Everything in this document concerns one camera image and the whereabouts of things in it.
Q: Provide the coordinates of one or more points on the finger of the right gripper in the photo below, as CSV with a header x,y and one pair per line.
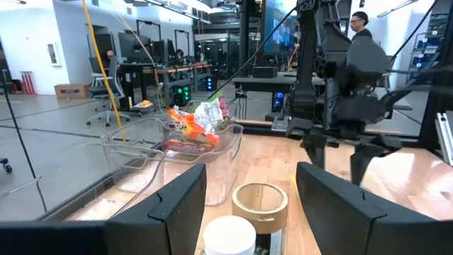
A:
x,y
361,163
316,152

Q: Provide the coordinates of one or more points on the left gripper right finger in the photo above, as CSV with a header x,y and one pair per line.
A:
x,y
336,219

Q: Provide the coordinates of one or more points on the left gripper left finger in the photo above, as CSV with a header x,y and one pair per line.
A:
x,y
170,226

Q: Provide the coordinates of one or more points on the white lid spice jar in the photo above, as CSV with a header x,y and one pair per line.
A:
x,y
229,235

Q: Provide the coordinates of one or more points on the red blue ramen packet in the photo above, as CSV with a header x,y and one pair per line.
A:
x,y
184,147

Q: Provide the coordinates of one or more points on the orange ramen packet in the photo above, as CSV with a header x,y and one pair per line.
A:
x,y
191,129

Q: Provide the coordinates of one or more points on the green ramen packet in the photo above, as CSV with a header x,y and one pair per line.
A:
x,y
223,106

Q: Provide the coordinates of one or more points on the white-backed pink ramen packet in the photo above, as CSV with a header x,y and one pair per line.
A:
x,y
209,115

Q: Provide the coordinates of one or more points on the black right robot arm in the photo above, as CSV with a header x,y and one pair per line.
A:
x,y
311,53

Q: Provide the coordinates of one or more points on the computer tower blue lights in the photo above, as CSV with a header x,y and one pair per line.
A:
x,y
211,83
278,101

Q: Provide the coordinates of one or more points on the clear plastic bin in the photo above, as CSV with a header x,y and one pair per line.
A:
x,y
141,156
226,177
234,111

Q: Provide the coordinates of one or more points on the black table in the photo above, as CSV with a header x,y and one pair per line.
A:
x,y
269,83

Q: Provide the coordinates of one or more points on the black box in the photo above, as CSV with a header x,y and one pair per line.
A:
x,y
265,72

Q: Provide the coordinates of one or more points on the storage shelf blue boxes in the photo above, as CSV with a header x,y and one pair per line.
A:
x,y
424,53

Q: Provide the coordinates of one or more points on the person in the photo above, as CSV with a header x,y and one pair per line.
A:
x,y
361,23
179,55
109,56

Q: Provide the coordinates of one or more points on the large display screen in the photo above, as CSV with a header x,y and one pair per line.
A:
x,y
279,32

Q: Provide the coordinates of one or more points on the computer tower green lights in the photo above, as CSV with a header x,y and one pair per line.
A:
x,y
182,95

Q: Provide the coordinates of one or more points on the grey office chair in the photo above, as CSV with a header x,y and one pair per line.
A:
x,y
113,81

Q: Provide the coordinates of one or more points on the wooden office desk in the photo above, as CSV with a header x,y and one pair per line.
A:
x,y
166,71

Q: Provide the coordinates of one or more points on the cardboard box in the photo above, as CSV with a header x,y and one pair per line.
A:
x,y
70,91

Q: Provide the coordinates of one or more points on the black monitor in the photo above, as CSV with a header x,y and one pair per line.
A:
x,y
134,47

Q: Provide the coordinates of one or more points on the aluminium bracket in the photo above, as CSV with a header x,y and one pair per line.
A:
x,y
445,138

